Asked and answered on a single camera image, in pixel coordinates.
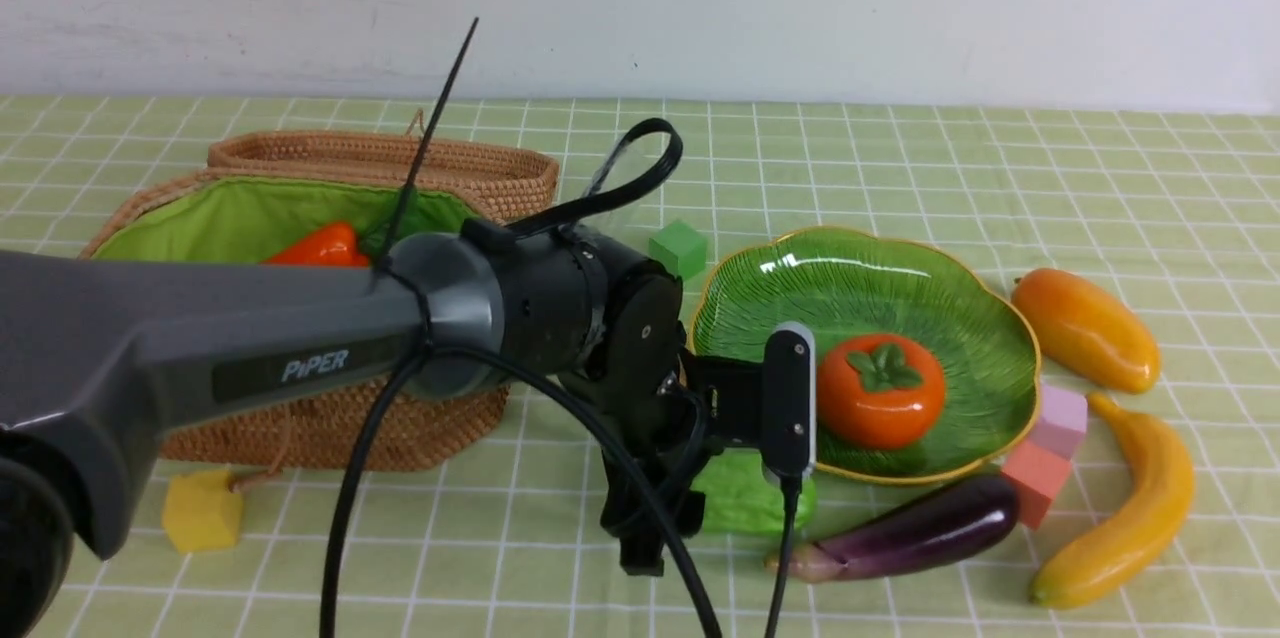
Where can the yellow banana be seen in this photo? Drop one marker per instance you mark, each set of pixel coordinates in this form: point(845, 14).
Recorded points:
point(1122, 546)

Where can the pink foam cube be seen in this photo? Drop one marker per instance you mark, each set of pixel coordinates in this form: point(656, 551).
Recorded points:
point(1062, 422)

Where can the woven wicker basket lid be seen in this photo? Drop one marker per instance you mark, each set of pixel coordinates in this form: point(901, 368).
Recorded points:
point(505, 182)

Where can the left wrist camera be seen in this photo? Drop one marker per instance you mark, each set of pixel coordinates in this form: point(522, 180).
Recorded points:
point(788, 436)

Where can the red chili pepper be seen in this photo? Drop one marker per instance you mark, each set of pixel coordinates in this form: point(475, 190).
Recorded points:
point(334, 244)

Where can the orange persimmon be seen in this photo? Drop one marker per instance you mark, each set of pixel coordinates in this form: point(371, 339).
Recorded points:
point(879, 391)

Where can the green foam cube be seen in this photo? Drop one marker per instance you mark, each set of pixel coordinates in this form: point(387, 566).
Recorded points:
point(681, 249)

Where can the green leaf-shaped glass plate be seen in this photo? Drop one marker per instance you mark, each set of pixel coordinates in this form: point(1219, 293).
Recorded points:
point(842, 283)

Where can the orange yellow mango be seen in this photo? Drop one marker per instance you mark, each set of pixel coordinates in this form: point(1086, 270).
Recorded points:
point(1088, 331)

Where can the green cucumber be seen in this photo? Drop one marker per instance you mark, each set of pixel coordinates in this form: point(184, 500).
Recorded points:
point(739, 499)

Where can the salmon foam cube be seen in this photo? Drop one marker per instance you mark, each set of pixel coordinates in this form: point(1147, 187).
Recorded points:
point(1038, 475)

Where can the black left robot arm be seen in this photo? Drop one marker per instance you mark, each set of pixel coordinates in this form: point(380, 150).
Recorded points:
point(102, 360)

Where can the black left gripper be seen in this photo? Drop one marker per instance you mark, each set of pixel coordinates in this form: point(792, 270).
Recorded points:
point(673, 420)

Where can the purple eggplant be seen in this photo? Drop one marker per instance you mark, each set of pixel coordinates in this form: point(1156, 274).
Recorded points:
point(951, 524)

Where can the green checked tablecloth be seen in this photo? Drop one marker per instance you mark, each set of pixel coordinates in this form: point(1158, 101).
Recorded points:
point(1174, 213)

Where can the yellow foam cube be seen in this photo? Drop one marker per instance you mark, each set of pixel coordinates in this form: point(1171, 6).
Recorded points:
point(202, 512)

